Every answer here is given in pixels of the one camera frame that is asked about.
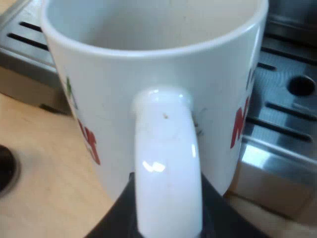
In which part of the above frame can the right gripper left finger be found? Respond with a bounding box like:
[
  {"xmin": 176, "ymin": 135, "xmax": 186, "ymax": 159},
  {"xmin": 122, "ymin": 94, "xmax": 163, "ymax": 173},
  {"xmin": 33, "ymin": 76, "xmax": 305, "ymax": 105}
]
[{"xmin": 85, "ymin": 173, "xmax": 144, "ymax": 238}]

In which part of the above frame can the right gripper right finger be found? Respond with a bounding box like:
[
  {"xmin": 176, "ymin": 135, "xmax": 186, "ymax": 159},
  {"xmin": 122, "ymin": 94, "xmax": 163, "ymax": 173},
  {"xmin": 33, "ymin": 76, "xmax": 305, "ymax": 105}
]
[{"xmin": 200, "ymin": 173, "xmax": 250, "ymax": 238}]

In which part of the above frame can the white mug with red print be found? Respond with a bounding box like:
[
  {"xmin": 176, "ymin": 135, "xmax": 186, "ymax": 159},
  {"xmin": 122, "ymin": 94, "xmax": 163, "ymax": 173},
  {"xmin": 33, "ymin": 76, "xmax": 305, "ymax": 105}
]
[{"xmin": 41, "ymin": 0, "xmax": 269, "ymax": 238}]

